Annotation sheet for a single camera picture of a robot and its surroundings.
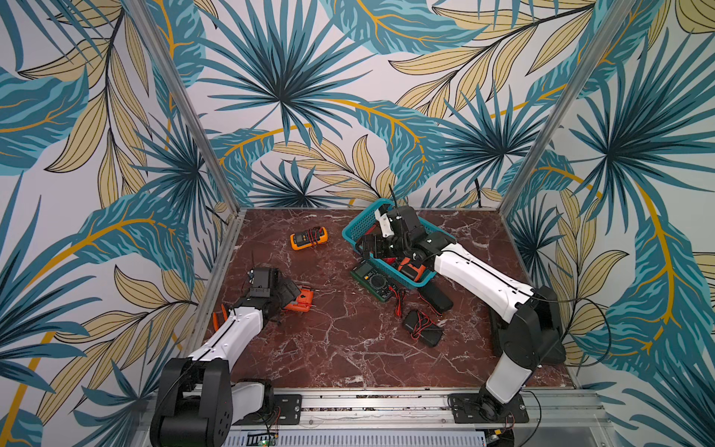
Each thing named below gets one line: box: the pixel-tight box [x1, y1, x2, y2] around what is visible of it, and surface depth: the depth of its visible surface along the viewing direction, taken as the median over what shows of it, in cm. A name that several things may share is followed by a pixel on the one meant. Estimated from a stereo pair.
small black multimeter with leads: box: [403, 309, 444, 347], surface depth 86 cm
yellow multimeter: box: [290, 226, 329, 250], surface depth 107 cm
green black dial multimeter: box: [350, 258, 402, 302], surface depth 98 cm
